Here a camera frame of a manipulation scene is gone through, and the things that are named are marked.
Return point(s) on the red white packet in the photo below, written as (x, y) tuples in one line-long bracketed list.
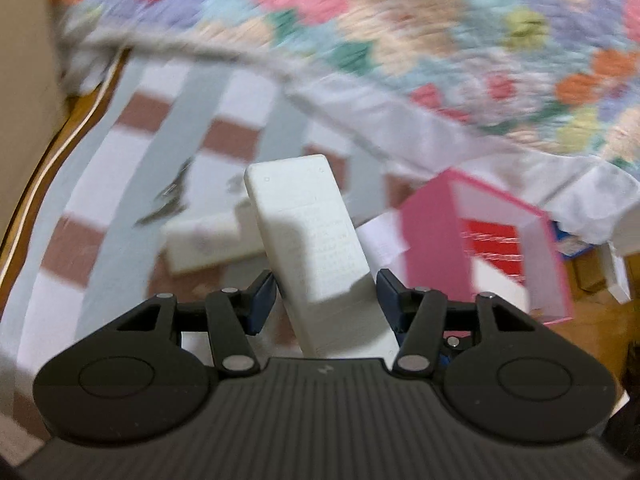
[(492, 245)]

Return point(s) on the dark cloth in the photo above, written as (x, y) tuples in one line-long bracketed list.
[(625, 410)]

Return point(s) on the white plug charger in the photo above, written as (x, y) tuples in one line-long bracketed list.
[(382, 240), (205, 245)]

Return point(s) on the pink box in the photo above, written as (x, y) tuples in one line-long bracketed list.
[(430, 240)]

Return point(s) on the blue white packet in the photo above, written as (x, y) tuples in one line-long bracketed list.
[(570, 242)]

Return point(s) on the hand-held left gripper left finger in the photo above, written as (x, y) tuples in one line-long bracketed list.
[(262, 301)]

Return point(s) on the striped checked bed sheet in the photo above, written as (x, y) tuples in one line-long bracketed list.
[(100, 200)]

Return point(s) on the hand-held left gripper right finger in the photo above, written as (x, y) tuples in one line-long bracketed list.
[(387, 296)]

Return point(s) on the floral quilt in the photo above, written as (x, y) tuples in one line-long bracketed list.
[(400, 20)]

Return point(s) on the white box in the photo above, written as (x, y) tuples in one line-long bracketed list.
[(622, 255)]

